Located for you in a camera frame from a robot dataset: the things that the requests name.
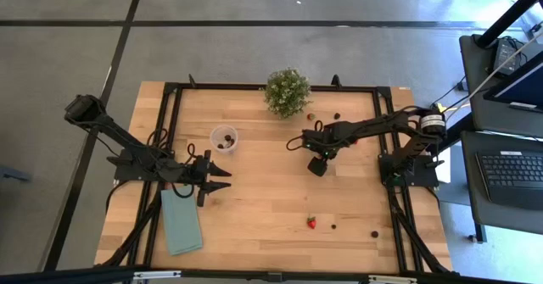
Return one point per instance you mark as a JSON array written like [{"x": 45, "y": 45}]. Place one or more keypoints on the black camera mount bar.
[{"x": 85, "y": 275}]

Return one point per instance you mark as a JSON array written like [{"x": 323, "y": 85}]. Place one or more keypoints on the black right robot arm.
[{"x": 382, "y": 125}]

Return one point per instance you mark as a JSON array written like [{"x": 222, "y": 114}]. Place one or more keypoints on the dark grey desk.
[
  {"x": 475, "y": 106},
  {"x": 479, "y": 216}
]

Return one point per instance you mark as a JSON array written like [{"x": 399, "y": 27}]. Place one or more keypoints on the large red strawberry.
[{"x": 311, "y": 222}]

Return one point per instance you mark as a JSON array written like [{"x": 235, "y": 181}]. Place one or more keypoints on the black aluminium table frame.
[{"x": 237, "y": 87}]

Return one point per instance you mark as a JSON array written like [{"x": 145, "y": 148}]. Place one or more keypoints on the black keyboard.
[{"x": 513, "y": 174}]

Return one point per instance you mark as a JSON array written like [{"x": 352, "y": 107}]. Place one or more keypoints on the black power adapter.
[{"x": 505, "y": 55}]

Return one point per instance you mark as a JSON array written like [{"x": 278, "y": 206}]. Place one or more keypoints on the artificial green plant black pot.
[{"x": 287, "y": 92}]

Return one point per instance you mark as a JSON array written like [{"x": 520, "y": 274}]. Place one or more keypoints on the white sheet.
[{"x": 445, "y": 171}]

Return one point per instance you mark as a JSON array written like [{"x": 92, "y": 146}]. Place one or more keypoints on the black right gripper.
[{"x": 322, "y": 144}]

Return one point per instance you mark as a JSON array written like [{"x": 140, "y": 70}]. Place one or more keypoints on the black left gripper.
[{"x": 201, "y": 176}]

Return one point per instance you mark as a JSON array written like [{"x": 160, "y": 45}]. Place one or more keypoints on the black rack frame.
[{"x": 509, "y": 15}]

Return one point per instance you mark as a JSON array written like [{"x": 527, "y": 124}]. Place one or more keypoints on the black computer monitor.
[{"x": 522, "y": 87}]

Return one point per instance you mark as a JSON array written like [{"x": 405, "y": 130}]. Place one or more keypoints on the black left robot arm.
[{"x": 106, "y": 127}]

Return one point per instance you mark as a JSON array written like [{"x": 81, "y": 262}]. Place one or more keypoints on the teal folded cloth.
[{"x": 181, "y": 220}]

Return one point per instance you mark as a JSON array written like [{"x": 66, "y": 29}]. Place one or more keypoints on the yellow power plug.
[{"x": 439, "y": 108}]

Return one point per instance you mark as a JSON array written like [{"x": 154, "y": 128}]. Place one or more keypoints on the clear plastic tupperware container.
[{"x": 216, "y": 133}]

